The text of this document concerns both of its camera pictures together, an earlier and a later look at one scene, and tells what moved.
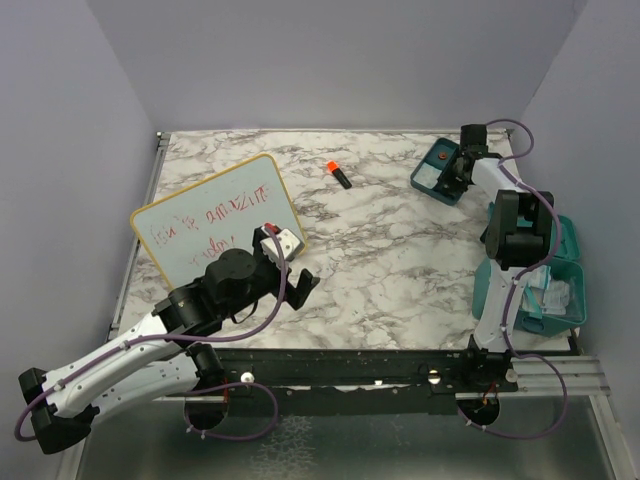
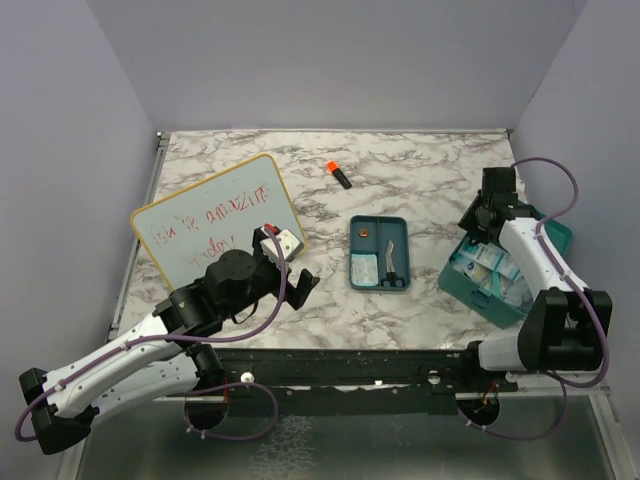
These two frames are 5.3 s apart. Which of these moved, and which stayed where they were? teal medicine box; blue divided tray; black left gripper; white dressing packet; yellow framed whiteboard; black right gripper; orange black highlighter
Moved: white dressing packet; blue divided tray; teal medicine box; black right gripper
Stayed: black left gripper; orange black highlighter; yellow framed whiteboard
